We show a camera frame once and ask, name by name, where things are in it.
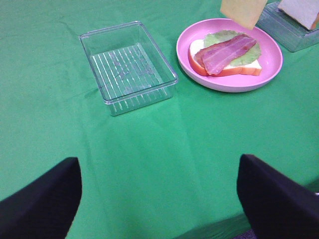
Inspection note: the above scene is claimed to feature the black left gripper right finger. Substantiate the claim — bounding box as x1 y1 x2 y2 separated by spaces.
237 154 319 239

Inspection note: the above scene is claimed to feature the pink round plate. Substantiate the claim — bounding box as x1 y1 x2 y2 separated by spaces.
176 18 283 93

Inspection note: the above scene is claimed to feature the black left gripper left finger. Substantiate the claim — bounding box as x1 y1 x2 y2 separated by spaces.
0 157 82 239

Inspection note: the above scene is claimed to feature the toy lettuce leaf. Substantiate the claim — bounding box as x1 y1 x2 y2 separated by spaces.
203 30 261 67

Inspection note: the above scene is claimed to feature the toy bacon strip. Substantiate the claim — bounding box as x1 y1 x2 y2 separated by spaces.
201 34 257 75
194 34 256 69

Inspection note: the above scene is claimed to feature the toy bread slice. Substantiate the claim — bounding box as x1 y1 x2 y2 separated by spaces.
188 39 262 77
278 0 319 30

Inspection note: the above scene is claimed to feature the right clear plastic tray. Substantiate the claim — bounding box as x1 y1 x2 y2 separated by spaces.
257 1 319 52

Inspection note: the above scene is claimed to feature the green tablecloth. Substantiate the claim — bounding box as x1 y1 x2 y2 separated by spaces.
0 0 319 239

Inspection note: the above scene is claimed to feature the clear plastic tray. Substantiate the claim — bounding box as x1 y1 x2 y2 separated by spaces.
257 1 319 52
79 21 178 116

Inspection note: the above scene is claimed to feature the left clear plastic tray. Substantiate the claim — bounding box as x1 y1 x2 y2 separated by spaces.
79 21 178 116

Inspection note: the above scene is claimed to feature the yellow toy cheese slice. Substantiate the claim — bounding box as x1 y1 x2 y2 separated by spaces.
220 0 267 30

